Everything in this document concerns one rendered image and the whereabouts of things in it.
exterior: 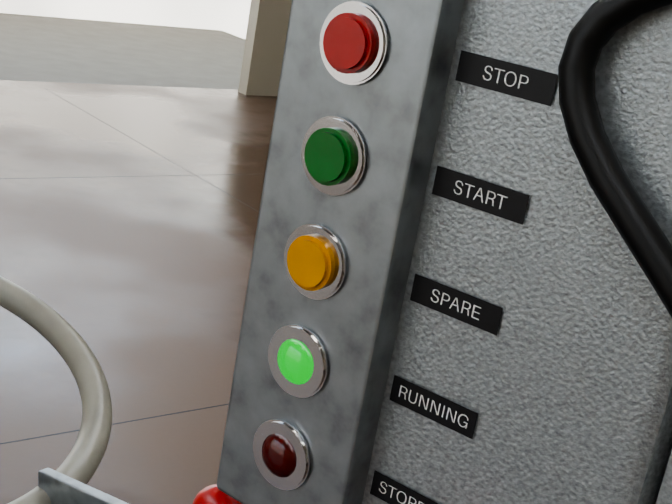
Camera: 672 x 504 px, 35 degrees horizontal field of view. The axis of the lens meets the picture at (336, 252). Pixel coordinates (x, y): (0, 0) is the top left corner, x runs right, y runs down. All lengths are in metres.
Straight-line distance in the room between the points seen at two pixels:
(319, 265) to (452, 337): 0.07
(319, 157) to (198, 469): 2.68
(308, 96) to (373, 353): 0.12
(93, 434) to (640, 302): 0.73
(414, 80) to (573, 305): 0.12
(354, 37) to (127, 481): 2.63
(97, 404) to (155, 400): 2.36
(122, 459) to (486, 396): 2.69
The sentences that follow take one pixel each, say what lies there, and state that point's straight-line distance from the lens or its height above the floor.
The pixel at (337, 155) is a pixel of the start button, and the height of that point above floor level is 1.47.
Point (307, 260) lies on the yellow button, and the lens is 0.50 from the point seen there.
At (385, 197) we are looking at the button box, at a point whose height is 1.45.
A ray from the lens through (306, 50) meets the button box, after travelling 0.50.
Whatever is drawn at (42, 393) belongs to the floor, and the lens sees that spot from 3.47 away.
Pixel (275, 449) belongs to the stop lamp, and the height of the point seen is 1.32.
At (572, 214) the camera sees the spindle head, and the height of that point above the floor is 1.47.
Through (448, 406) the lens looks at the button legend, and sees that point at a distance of 0.50.
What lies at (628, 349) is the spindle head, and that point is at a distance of 0.45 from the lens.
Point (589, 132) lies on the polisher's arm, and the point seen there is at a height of 1.51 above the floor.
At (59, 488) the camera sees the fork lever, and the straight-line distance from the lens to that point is 0.99.
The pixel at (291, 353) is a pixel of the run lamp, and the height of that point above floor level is 1.37.
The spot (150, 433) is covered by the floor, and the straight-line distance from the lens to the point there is 3.29.
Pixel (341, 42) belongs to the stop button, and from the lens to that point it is 0.47.
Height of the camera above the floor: 1.57
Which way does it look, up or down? 18 degrees down
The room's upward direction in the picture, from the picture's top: 10 degrees clockwise
